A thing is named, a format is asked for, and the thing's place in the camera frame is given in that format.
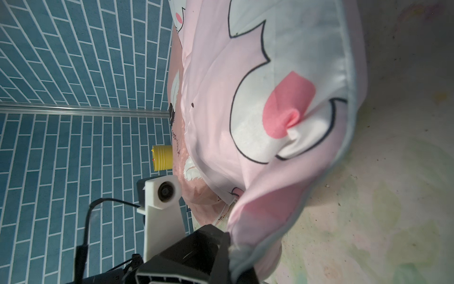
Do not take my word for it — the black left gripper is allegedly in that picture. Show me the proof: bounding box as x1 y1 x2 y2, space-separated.
73 225 231 284

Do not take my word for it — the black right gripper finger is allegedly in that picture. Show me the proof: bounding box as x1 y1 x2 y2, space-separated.
236 267 259 284

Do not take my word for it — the light pink cartoon pillow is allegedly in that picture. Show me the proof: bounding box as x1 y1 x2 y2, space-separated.
169 1 367 283

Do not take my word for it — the yellow pen cup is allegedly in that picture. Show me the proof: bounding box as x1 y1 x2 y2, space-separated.
151 145 173 172

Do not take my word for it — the floral table cloth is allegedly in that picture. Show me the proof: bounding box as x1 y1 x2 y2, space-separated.
212 0 454 284

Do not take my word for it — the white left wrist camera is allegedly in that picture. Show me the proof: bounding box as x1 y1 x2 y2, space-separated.
137 175 186 262

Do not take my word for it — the black left camera cable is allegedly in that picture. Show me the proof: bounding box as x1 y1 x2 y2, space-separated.
72 198 141 284

